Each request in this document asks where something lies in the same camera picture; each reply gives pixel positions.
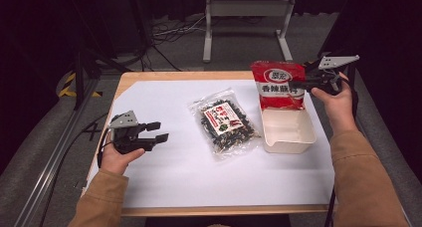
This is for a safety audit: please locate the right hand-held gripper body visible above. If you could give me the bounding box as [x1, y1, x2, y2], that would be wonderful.
[303, 55, 361, 97]

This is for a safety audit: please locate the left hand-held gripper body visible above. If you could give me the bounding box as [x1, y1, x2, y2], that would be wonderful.
[107, 110, 159, 155]

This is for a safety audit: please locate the red seasoning packet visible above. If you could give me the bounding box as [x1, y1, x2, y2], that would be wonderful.
[250, 60, 308, 112]

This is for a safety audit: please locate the white divided plastic box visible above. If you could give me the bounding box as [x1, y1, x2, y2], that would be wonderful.
[258, 101, 318, 154]

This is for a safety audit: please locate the person's right hand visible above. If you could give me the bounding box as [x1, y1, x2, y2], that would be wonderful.
[311, 72, 358, 135]

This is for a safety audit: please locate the person's left hand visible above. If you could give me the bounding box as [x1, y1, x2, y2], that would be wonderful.
[99, 130, 146, 176]

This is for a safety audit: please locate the white table mat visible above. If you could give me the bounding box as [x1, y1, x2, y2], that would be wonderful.
[85, 79, 336, 209]

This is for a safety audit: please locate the clear bag of dried spices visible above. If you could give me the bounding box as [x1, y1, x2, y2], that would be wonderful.
[188, 88, 264, 160]

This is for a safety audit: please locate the yellow black hazard tape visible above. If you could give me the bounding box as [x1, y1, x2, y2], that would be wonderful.
[58, 72, 103, 99]

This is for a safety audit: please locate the black floor cable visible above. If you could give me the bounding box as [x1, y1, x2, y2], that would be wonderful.
[39, 112, 109, 227]

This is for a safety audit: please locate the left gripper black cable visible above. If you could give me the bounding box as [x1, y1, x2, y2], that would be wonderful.
[96, 128, 113, 169]

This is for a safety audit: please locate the grey metal desk frame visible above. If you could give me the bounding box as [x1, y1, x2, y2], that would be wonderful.
[202, 0, 298, 64]

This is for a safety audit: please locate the bundle of floor cables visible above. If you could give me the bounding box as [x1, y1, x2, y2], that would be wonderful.
[150, 15, 207, 45]

